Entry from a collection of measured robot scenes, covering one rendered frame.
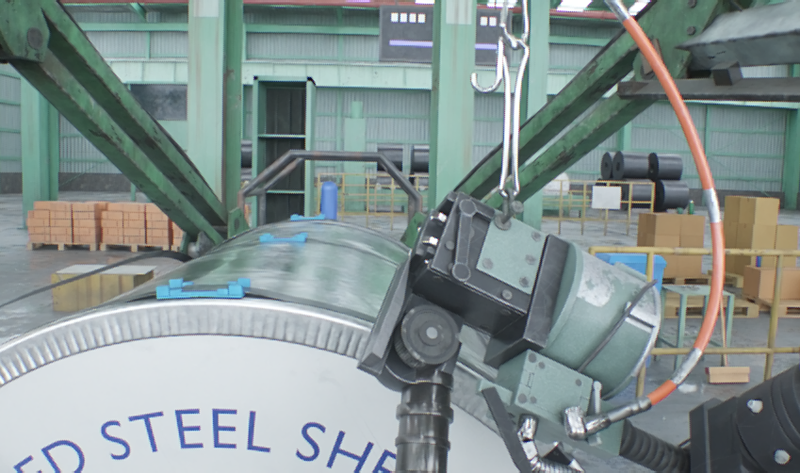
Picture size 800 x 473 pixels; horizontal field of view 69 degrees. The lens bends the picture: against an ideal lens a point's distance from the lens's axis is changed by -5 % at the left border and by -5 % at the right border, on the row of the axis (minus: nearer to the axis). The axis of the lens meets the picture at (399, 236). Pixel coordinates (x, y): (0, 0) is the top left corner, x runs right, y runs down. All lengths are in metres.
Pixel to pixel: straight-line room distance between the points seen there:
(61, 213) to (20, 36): 11.17
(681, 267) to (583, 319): 9.30
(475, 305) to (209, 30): 5.13
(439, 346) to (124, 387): 0.42
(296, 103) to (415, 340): 6.67
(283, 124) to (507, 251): 6.62
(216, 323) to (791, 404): 0.60
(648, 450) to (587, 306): 0.16
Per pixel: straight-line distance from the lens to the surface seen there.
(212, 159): 5.50
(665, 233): 9.72
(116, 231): 12.20
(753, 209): 10.32
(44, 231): 12.71
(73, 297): 7.20
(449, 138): 5.38
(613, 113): 1.55
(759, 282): 8.54
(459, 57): 5.47
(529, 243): 0.65
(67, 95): 1.57
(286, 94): 7.22
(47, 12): 1.54
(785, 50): 1.21
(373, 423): 0.79
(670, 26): 1.44
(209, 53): 5.60
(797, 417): 0.60
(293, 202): 7.17
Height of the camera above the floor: 1.52
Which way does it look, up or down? 6 degrees down
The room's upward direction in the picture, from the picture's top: 2 degrees clockwise
